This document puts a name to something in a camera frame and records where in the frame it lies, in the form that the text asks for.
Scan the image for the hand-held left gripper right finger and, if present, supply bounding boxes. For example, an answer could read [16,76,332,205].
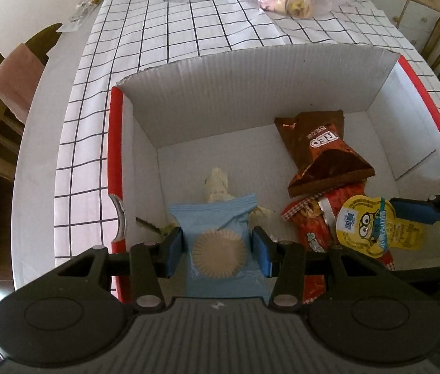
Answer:
[251,227,391,308]

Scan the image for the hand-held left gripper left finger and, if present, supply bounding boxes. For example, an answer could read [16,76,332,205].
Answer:
[54,227,185,309]

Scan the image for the black green snack packet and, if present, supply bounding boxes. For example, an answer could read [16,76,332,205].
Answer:
[135,215,170,238]

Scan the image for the light blue cupcake packet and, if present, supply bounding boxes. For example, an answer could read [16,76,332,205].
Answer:
[167,195,269,300]

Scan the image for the yellow lid jelly cup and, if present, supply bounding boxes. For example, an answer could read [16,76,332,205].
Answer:
[331,194,425,258]

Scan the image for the red snack packet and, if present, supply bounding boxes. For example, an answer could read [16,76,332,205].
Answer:
[280,185,398,306]

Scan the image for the cream snack packet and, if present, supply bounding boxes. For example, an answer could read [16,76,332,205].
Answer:
[158,167,275,238]

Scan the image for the brown cookie packet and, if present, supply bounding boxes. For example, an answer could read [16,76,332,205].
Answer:
[274,110,376,199]

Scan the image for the red cardboard box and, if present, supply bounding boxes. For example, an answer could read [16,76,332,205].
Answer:
[107,43,440,308]

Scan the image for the white drawer cabinet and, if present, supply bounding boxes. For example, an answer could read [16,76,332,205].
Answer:
[348,0,440,47]

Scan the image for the white checked tablecloth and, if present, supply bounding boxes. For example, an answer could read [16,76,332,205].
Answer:
[50,0,440,260]

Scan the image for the pink cloth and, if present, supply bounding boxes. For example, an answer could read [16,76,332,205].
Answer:
[0,43,49,125]

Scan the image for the small clear wrapper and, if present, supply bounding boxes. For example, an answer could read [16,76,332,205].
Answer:
[57,0,102,32]

